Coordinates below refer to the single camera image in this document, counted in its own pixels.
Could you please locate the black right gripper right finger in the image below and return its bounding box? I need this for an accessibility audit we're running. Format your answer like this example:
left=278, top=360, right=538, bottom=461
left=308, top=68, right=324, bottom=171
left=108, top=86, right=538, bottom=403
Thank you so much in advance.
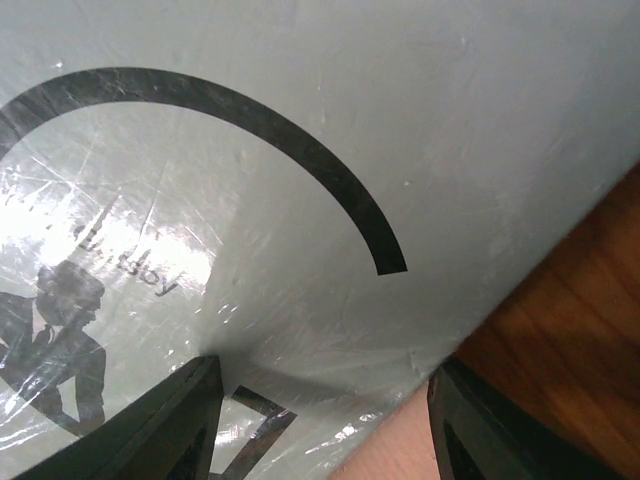
left=427, top=360, right=622, bottom=480

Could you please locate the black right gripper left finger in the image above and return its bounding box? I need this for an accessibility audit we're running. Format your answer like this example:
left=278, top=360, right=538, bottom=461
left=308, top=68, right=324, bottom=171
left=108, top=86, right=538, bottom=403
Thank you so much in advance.
left=17, top=356, right=223, bottom=480

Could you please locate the grey Gatsby book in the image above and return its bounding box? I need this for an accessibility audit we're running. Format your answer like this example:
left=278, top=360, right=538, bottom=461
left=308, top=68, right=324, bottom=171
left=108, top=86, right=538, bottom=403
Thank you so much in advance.
left=1, top=1, right=639, bottom=479

